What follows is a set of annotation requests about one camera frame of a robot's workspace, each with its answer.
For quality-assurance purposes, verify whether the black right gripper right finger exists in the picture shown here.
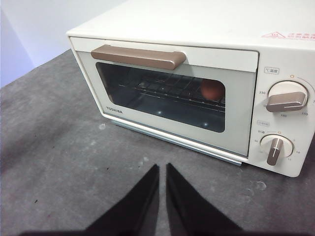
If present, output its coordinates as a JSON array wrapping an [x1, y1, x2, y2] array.
[[166, 163, 315, 236]]

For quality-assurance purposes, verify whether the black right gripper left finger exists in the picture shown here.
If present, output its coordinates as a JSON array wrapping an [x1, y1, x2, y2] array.
[[19, 164, 160, 236]]

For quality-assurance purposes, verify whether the oven door with brown handle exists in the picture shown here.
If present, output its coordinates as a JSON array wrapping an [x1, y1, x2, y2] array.
[[69, 36, 259, 158]]

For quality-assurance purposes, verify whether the brown egg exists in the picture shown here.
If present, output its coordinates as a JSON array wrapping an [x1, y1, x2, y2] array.
[[200, 80, 225, 101]]

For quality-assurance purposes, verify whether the small cream timer knob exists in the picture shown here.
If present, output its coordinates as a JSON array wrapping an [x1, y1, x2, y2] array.
[[260, 134, 295, 167]]

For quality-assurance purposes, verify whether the large cream temperature knob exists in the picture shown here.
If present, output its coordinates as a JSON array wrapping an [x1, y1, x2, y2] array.
[[266, 80, 310, 113]]

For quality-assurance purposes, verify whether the cream Toshiba toaster oven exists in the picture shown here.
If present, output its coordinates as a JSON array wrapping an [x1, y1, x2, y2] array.
[[65, 0, 315, 178]]

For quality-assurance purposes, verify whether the metal wire oven rack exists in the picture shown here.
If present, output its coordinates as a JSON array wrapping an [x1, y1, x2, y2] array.
[[118, 73, 226, 113]]

